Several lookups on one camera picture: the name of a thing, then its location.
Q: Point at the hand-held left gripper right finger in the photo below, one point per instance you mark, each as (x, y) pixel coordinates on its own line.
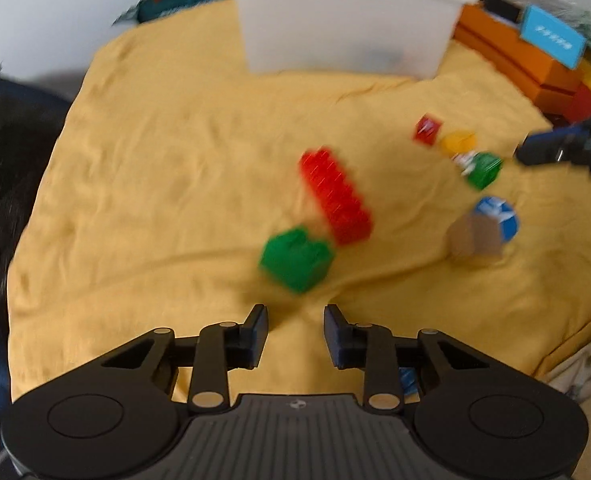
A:
(333, 332)

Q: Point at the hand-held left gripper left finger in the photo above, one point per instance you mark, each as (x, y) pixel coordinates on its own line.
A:
(260, 330)

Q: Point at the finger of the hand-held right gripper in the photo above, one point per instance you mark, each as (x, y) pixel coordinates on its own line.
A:
(550, 147)

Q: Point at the green printed building brick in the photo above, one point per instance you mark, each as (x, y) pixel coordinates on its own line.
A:
(483, 170)

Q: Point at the plain green building brick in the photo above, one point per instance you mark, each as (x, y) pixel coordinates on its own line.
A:
(295, 260)

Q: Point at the white plastic container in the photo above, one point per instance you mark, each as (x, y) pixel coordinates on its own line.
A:
(345, 25)

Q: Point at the small yellow building brick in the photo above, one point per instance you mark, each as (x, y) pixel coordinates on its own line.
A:
(458, 142)

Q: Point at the orange box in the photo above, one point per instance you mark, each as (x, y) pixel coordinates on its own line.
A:
(505, 50)

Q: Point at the blue card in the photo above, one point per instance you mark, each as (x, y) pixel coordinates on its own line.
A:
(553, 35)

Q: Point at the plain wooden block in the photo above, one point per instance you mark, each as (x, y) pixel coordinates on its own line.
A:
(475, 240)

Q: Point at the small red building brick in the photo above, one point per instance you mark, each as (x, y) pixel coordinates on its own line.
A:
(429, 130)

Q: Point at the long red building brick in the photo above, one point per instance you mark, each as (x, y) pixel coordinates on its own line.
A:
(335, 195)

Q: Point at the yellow blanket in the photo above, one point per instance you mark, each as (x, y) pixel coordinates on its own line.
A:
(175, 185)

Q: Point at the printed cloth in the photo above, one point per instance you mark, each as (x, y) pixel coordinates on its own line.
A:
(585, 370)

